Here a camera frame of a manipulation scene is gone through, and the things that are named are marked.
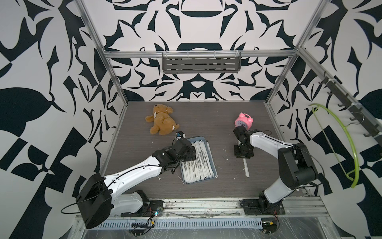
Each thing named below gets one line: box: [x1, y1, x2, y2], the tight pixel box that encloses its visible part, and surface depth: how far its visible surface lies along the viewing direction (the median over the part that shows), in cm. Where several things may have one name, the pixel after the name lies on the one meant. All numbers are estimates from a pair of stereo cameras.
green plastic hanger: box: [308, 103, 360, 189], surface depth 62 cm
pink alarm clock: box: [234, 112, 254, 131], surface depth 100 cm
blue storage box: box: [180, 136, 218, 185], surface depth 89 cm
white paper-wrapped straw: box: [242, 158, 250, 178], surface depth 89 cm
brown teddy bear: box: [144, 103, 180, 136], surface depth 101 cm
